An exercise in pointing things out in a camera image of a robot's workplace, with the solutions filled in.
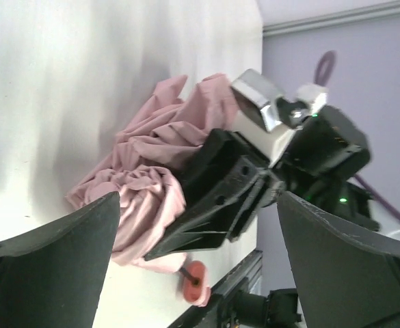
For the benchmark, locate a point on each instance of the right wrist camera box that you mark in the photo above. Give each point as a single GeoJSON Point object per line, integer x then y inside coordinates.
{"type": "Point", "coordinates": [266, 118]}

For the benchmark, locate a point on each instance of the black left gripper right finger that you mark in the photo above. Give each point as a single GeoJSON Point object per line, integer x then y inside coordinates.
{"type": "Point", "coordinates": [346, 275]}

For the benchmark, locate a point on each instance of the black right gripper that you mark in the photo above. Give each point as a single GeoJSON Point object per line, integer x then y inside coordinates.
{"type": "Point", "coordinates": [226, 183]}

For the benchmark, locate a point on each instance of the right corner aluminium post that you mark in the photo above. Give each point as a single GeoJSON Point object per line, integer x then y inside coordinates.
{"type": "Point", "coordinates": [368, 13]}

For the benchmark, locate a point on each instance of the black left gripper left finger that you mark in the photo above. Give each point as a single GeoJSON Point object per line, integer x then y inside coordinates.
{"type": "Point", "coordinates": [52, 276]}

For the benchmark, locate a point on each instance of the pink folding umbrella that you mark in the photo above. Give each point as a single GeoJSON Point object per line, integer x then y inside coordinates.
{"type": "Point", "coordinates": [158, 142]}

